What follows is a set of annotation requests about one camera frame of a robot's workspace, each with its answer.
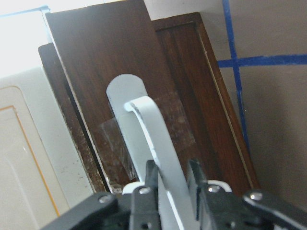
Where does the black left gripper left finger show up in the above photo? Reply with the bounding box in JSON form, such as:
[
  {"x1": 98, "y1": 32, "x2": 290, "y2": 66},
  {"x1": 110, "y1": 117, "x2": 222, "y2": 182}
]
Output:
[{"x1": 43, "y1": 160, "x2": 160, "y2": 230}]

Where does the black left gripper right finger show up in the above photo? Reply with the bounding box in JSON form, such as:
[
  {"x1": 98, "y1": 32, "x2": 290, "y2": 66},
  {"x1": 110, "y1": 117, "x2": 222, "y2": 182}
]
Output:
[{"x1": 187, "y1": 159, "x2": 307, "y2": 230}]

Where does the white plastic drawer handle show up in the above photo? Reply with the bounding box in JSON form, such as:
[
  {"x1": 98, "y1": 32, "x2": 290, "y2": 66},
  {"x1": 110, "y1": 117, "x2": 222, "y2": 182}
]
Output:
[{"x1": 106, "y1": 74, "x2": 200, "y2": 230}]

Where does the dark wooden drawer front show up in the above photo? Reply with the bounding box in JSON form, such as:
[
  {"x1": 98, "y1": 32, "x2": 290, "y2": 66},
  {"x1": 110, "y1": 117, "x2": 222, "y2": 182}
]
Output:
[{"x1": 39, "y1": 0, "x2": 199, "y2": 191}]

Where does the white appliance with orange line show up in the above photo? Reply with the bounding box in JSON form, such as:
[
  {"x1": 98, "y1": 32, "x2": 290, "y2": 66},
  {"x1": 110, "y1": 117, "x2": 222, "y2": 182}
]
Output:
[{"x1": 0, "y1": 67, "x2": 94, "y2": 230}]

